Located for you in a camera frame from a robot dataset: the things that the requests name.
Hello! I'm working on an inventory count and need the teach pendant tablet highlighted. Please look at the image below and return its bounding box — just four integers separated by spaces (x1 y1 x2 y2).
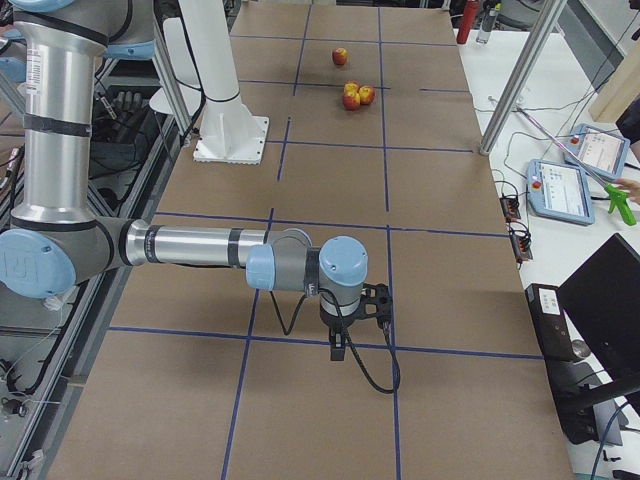
526 159 595 226
566 123 630 181

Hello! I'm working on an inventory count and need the black monitor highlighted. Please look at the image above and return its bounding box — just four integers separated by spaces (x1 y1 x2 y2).
558 234 639 379

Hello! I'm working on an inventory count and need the orange black adapter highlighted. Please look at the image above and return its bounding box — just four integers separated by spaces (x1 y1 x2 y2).
507 221 533 264
499 180 521 222

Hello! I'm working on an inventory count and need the lone red yellow apple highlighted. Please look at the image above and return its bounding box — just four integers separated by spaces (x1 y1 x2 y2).
332 47 349 67

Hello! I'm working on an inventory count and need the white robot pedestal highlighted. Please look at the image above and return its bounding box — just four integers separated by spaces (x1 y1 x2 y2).
179 0 269 165

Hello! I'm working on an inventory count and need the red water bottle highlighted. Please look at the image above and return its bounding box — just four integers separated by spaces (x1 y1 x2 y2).
456 0 479 45

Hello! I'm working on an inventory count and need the green handled reacher grabber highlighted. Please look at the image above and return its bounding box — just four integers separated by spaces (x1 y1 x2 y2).
515 106 637 226

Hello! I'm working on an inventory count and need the far teach pendant tablet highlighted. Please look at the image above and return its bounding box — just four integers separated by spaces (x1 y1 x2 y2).
566 123 630 181

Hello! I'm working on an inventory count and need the near teach pendant tablet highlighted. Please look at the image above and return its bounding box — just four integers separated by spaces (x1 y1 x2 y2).
526 159 595 226

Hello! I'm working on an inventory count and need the clear water bottle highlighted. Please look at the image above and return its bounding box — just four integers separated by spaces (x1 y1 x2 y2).
476 0 501 44

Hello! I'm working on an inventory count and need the red yellow apple right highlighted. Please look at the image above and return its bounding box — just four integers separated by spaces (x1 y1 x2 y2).
358 85 376 105

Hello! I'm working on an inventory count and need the lower orange black adapter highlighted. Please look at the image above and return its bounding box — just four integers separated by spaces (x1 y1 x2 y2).
507 221 533 264

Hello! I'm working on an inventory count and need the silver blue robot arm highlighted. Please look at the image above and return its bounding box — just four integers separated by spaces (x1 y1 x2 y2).
1 1 393 360

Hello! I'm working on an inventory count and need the black computer box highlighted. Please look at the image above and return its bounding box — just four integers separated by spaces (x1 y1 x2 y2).
525 283 623 446

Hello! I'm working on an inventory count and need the red yellow apple rear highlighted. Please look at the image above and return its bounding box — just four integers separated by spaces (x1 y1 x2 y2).
343 81 360 93

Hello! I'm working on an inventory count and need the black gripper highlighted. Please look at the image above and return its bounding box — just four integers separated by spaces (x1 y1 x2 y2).
319 283 393 361

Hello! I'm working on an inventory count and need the red yellow apple front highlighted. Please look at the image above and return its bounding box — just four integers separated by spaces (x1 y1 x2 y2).
342 90 361 111

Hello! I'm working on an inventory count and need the upper orange black adapter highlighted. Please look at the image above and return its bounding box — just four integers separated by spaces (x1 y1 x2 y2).
499 180 521 222

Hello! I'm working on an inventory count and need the aluminium frame post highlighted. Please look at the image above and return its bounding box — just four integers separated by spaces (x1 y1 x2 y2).
479 0 567 156

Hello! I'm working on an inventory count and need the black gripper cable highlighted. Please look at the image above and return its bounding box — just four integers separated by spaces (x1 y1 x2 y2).
268 289 402 395

